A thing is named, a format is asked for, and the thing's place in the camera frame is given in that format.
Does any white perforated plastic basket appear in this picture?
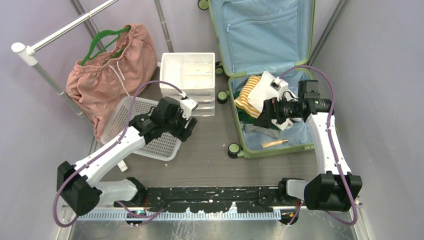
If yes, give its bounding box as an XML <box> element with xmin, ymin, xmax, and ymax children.
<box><xmin>100</xmin><ymin>96</ymin><xmax>181</xmax><ymax>161</ymax></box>

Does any white metal clothes rack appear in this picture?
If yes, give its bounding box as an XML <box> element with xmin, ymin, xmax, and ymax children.
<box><xmin>9</xmin><ymin>0</ymin><xmax>130</xmax><ymax>173</ymax></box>

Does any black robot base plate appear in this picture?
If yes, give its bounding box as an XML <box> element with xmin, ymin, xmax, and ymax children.
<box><xmin>121</xmin><ymin>185</ymin><xmax>300</xmax><ymax>214</ymax></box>

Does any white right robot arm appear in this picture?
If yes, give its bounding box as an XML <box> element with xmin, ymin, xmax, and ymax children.
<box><xmin>254</xmin><ymin>78</ymin><xmax>363</xmax><ymax>212</ymax></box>

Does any grey garment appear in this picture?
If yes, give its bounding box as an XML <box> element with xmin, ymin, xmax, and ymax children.
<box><xmin>243</xmin><ymin>123</ymin><xmax>280</xmax><ymax>139</ymax></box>

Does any pink cloth garment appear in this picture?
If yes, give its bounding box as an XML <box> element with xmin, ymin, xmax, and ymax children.
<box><xmin>66</xmin><ymin>24</ymin><xmax>158</xmax><ymax>139</ymax></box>

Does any green clothes hanger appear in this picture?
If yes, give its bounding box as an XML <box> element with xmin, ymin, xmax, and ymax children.
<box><xmin>80</xmin><ymin>25</ymin><xmax>132</xmax><ymax>66</ymax></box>

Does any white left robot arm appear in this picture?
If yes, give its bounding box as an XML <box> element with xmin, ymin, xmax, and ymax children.
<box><xmin>56</xmin><ymin>96</ymin><xmax>198</xmax><ymax>217</ymax></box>

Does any dark green garment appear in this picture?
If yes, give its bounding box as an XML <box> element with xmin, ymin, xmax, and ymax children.
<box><xmin>234</xmin><ymin>96</ymin><xmax>261</xmax><ymax>124</ymax></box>

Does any beige cosmetic tube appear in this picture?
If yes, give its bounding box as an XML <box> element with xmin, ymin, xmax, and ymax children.
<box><xmin>261</xmin><ymin>139</ymin><xmax>289</xmax><ymax>149</ymax></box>

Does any white plastic drawer organizer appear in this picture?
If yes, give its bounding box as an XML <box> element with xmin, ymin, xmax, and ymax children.
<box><xmin>159</xmin><ymin>52</ymin><xmax>216</xmax><ymax>117</ymax></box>

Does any green hard-shell suitcase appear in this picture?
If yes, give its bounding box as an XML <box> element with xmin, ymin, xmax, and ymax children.
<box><xmin>206</xmin><ymin>0</ymin><xmax>316</xmax><ymax>159</ymax></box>

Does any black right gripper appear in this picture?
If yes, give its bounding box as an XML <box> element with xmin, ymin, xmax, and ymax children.
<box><xmin>254</xmin><ymin>92</ymin><xmax>303</xmax><ymax>129</ymax></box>

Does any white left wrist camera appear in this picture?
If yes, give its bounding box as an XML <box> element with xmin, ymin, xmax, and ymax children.
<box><xmin>179</xmin><ymin>96</ymin><xmax>199</xmax><ymax>120</ymax></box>

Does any yellow white striped garment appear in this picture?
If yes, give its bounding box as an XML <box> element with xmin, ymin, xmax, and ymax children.
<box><xmin>234</xmin><ymin>75</ymin><xmax>261</xmax><ymax>119</ymax></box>

